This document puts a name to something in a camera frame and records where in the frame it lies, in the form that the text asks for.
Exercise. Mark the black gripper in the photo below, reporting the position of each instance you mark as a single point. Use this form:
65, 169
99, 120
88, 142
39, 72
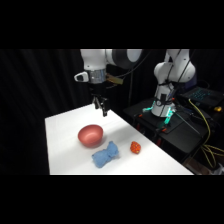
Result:
97, 89

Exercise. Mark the red ball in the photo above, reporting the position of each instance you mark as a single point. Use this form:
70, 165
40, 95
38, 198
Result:
135, 147

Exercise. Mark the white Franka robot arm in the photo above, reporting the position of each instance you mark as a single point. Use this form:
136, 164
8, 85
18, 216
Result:
173, 70

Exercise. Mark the pink bowl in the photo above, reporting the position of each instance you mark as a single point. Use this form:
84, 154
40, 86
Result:
90, 135

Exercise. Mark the blue crumpled cloth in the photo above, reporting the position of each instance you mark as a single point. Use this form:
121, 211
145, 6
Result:
105, 156

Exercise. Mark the black curtain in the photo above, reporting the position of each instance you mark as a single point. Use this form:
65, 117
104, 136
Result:
36, 106

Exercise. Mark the black robot stand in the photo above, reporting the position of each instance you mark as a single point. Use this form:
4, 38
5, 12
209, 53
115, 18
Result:
173, 130

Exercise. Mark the black laptop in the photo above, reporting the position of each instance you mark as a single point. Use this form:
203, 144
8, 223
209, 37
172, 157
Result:
204, 96

